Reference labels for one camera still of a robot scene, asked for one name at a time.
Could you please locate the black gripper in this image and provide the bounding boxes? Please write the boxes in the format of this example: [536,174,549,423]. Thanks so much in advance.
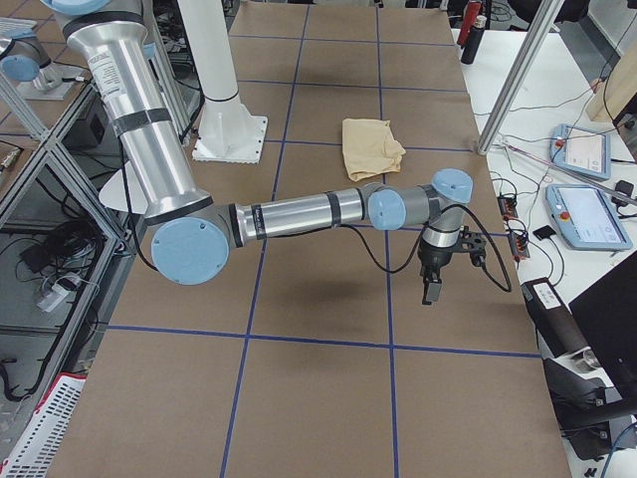
[418,226,486,306]

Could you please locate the cream long-sleeve printed shirt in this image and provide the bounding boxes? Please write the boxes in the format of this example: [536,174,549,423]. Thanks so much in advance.
[341,119,406,181]

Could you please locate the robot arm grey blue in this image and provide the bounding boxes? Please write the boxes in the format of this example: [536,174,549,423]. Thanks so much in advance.
[50,1,486,305]

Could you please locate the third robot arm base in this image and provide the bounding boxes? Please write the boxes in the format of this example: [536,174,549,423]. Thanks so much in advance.
[1,28,72,101]

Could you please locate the orange electronics board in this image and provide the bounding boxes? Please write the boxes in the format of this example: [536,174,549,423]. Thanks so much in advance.
[507,230,531,263]
[497,195,519,220]

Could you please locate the lower teach pendant tablet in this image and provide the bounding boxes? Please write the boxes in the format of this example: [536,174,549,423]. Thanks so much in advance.
[544,184,633,251]

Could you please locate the teach pendant tablet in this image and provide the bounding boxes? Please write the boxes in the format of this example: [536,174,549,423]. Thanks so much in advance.
[549,123,611,180]
[544,184,633,251]

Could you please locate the black monitor with stand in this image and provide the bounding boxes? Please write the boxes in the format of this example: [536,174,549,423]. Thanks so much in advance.
[560,254,636,428]

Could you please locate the upper teach pendant tablet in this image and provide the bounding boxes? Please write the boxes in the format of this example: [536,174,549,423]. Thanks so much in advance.
[549,123,611,180]

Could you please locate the black bottle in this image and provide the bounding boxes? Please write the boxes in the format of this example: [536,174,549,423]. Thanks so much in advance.
[460,15,487,65]

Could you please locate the red bottle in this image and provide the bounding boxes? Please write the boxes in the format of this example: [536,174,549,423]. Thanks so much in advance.
[457,0,482,48]

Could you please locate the white plastic chair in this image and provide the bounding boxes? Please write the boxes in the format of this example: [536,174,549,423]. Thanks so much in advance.
[99,161,147,215]

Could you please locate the white power strip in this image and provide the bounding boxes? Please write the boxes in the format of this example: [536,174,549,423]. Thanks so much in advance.
[36,278,79,313]

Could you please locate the white perforated basket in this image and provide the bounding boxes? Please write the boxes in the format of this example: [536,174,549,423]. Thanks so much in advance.
[1,372,87,478]

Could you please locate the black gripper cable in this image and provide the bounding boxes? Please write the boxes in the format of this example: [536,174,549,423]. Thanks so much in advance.
[342,223,514,294]

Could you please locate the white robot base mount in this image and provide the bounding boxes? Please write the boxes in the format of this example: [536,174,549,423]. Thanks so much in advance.
[178,0,268,164]

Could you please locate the aluminium frame post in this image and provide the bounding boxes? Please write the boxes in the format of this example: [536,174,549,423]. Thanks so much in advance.
[476,0,564,155]

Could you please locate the aluminium table frame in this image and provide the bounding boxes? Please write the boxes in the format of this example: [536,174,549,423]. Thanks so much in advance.
[1,65,131,400]

